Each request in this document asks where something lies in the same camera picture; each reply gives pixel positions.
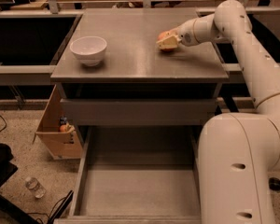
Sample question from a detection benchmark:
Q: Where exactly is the cardboard box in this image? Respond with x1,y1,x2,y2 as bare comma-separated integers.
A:
35,87,82,160

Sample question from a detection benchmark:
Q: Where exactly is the orange fruit in box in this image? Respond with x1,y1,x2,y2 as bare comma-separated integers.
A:
59,124,70,133

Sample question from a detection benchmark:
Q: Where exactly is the grey drawer cabinet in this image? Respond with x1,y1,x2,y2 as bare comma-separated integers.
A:
50,8,229,140

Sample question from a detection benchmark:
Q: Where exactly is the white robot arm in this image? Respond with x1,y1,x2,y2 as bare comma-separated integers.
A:
157,0,280,224

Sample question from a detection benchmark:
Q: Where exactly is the black chair base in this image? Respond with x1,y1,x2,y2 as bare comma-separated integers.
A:
0,143,39,224

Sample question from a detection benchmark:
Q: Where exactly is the open grey middle drawer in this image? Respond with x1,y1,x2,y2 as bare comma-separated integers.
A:
54,126,201,224

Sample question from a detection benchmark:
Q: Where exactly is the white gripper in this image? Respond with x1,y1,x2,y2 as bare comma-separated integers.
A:
155,18,200,52

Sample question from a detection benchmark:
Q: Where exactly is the white ceramic bowl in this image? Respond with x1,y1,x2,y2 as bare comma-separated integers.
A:
70,36,107,66

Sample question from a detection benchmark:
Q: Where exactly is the closed grey top drawer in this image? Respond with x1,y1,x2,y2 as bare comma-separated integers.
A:
61,99,217,126

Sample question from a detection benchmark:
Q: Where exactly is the clear plastic water bottle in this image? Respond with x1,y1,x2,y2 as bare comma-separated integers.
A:
25,176,46,199

